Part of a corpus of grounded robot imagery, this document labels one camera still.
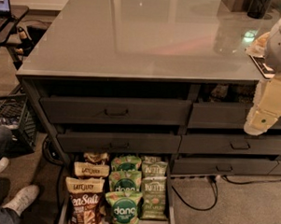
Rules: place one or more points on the green dang chip bag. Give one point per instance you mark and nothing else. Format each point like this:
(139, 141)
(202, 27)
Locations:
(125, 180)
(126, 163)
(124, 206)

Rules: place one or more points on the middle late july chip bag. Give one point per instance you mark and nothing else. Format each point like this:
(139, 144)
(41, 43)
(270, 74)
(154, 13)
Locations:
(83, 168)

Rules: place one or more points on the rear late july chip bag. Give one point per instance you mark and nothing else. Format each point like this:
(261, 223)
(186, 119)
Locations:
(96, 158)

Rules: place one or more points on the middle green dang chip bag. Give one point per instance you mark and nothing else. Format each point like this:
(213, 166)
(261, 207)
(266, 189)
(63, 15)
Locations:
(125, 180)

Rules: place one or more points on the laptop computer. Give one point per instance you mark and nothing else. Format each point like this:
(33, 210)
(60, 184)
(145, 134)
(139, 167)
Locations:
(1, 5)

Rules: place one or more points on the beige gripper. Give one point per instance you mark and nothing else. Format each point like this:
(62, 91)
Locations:
(266, 106)

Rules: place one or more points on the front green dang chip bag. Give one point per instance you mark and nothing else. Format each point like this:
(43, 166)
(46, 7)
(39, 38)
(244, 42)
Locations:
(124, 206)

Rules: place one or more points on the white sneaker near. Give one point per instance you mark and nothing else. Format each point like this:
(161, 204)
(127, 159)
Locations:
(23, 199)

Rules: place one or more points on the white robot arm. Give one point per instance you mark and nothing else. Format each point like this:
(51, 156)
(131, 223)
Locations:
(272, 51)

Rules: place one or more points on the green jalapeno kettle chip bag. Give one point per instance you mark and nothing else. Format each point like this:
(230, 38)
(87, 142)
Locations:
(154, 195)

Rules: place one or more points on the black white fiducial marker board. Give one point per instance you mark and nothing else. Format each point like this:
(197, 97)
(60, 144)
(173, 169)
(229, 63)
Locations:
(265, 70)

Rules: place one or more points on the open bottom left drawer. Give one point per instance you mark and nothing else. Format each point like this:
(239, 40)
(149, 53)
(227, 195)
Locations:
(105, 208)

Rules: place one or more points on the front late july sea salt bag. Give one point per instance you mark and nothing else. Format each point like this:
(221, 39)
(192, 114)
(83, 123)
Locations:
(85, 197)

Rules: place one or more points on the white sneaker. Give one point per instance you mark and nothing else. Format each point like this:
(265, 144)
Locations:
(23, 199)
(4, 162)

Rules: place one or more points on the white sneaker far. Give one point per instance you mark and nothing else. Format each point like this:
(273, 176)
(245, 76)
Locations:
(4, 162)

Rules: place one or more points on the rear green dang chip bag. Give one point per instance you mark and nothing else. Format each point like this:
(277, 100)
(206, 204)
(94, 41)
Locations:
(126, 163)

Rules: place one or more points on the bottom right drawer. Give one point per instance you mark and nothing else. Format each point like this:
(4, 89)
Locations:
(227, 166)

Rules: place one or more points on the middle right drawer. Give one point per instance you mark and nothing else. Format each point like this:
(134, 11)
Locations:
(219, 144)

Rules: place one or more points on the black plastic crate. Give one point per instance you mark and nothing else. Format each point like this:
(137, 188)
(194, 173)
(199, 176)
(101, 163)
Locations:
(17, 114)

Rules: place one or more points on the top right drawer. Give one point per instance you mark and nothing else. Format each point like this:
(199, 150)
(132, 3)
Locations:
(207, 115)

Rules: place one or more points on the top left drawer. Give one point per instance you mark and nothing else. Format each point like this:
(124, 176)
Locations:
(101, 110)

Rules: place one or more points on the dark cylinder on counter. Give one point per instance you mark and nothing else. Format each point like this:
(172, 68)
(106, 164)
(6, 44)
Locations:
(258, 8)

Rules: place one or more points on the dark grey cabinet frame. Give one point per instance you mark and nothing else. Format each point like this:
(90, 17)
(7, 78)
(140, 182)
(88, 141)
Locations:
(38, 85)

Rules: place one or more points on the late july chip bag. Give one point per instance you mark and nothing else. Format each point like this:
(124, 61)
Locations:
(96, 158)
(83, 168)

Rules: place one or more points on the middle left drawer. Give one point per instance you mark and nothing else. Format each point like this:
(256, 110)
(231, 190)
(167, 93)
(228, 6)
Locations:
(119, 142)

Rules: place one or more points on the rear green kettle chip bag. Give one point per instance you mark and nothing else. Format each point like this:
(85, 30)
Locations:
(151, 159)

